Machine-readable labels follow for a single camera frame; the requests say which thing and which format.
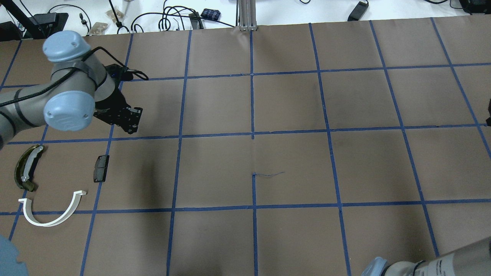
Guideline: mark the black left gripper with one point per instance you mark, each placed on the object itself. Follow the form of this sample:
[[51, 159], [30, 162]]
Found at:
[[111, 104]]

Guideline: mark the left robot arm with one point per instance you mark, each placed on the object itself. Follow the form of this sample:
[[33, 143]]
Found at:
[[80, 88]]

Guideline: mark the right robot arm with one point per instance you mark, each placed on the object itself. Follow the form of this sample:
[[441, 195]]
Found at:
[[471, 260]]

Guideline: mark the small black brake pad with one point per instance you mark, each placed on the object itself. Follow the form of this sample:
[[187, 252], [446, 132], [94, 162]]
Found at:
[[100, 169]]

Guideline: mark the green curved brake shoe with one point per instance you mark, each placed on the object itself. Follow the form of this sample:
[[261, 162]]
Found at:
[[24, 168]]

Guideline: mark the black power adapter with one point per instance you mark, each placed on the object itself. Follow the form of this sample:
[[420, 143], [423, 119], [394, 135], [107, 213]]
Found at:
[[358, 11]]

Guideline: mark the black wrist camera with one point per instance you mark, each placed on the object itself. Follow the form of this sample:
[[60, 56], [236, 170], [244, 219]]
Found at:
[[119, 73]]

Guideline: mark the aluminium frame post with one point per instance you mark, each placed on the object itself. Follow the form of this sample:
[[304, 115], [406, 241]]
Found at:
[[247, 20]]

